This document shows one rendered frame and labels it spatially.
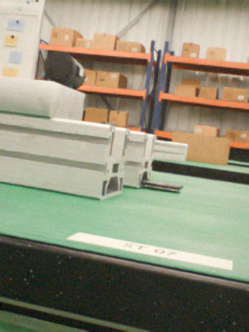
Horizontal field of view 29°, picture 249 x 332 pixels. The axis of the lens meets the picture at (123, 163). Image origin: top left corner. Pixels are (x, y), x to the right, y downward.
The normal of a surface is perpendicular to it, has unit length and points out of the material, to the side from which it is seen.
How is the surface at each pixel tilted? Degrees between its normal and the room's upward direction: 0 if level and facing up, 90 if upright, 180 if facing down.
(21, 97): 90
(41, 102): 90
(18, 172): 90
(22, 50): 90
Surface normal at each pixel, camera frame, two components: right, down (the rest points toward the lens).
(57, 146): -0.25, 0.02
